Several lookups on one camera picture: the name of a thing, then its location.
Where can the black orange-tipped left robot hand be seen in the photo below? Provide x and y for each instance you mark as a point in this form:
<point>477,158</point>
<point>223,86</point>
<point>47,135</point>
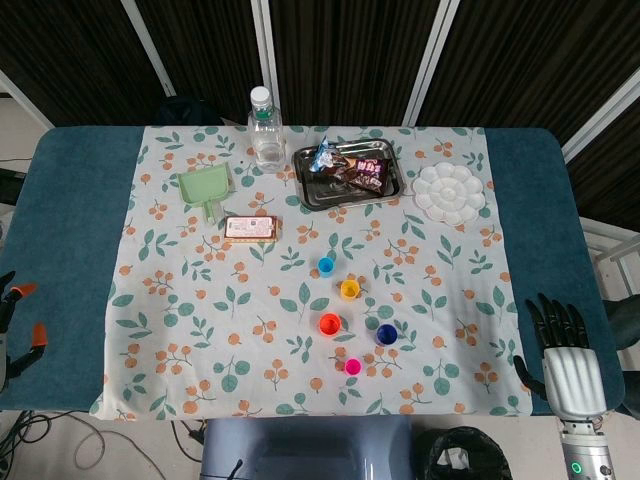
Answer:
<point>6,310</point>

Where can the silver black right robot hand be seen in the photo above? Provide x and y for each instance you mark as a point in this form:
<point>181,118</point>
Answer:
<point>575,380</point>

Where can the dark blue plastic cup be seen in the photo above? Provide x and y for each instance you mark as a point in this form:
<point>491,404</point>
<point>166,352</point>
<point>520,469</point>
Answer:
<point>386,334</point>

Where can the small pink plastic cup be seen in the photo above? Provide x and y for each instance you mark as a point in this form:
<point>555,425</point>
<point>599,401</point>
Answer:
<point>352,366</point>

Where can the yellow plastic cup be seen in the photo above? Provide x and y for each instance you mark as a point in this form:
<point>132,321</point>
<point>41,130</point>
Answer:
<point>350,290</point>

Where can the light blue plastic cup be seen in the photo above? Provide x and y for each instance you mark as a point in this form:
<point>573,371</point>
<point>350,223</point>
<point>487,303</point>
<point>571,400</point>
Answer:
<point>325,266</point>

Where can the large orange plastic cup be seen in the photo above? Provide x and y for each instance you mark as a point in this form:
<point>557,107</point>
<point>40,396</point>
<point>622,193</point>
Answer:
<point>330,324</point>

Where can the dark teal chair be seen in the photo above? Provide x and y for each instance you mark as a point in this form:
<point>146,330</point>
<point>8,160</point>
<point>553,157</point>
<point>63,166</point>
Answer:
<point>622,325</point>

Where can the teal table cover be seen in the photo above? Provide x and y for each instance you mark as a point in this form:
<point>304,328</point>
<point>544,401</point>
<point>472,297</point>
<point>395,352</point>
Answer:
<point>65,225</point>

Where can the white metal rack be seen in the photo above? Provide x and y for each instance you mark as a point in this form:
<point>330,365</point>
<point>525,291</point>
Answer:
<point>610,245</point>

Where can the floral leaf fruit tablecloth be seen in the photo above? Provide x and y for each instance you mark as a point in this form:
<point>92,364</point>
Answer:
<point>200,300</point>

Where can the white flower paint palette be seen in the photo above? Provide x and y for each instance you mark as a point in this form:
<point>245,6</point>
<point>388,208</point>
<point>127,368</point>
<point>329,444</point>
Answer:
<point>448,191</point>

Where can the green plastic dustpan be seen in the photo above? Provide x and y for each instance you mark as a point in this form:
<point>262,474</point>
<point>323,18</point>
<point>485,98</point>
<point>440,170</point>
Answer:
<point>205,185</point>

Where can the red yellow card box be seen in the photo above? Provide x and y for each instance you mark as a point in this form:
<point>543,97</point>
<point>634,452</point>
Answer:
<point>250,228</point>

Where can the black bag behind table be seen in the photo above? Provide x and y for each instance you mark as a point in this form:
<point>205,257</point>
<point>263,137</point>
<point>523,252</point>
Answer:
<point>185,112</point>

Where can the blue-grey robot torso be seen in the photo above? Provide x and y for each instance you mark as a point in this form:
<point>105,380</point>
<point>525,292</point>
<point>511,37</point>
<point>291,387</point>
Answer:
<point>300,450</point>

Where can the brown snack packet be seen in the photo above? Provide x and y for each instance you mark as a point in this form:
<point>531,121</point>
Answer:
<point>367,172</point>

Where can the clear plastic water bottle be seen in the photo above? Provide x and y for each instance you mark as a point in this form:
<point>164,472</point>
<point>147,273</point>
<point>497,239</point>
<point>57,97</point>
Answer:
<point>266,135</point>

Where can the stainless steel tray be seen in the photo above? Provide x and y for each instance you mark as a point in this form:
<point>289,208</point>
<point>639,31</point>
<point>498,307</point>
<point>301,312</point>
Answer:
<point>320,187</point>

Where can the blue white snack wrapper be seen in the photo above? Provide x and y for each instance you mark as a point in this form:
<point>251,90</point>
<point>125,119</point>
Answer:
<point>322,155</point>

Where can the white partition frame post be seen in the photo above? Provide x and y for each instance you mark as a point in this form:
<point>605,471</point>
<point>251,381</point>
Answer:
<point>147,47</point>
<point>25,100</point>
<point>600,117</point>
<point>430,55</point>
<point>265,45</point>

